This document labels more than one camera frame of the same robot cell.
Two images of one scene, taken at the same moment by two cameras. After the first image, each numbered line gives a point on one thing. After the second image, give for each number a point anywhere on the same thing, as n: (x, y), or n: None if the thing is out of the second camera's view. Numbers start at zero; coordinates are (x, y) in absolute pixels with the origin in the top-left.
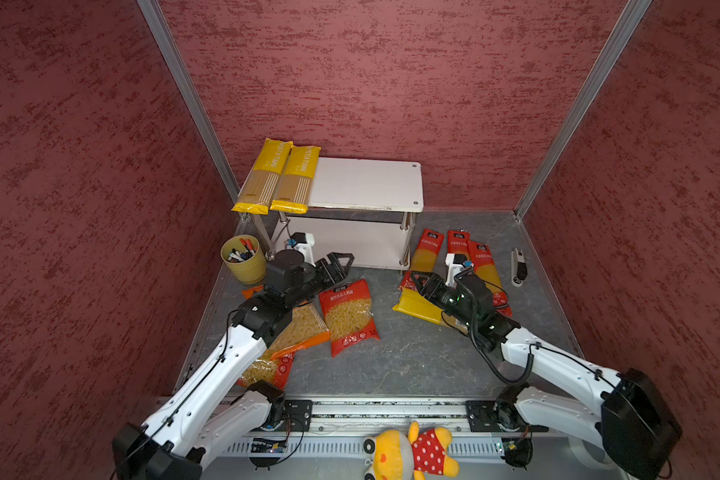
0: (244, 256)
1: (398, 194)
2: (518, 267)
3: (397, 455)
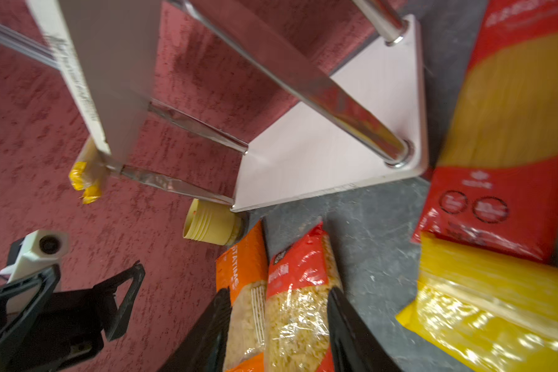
0: (212, 222)
1: (365, 123)
2: None
3: None
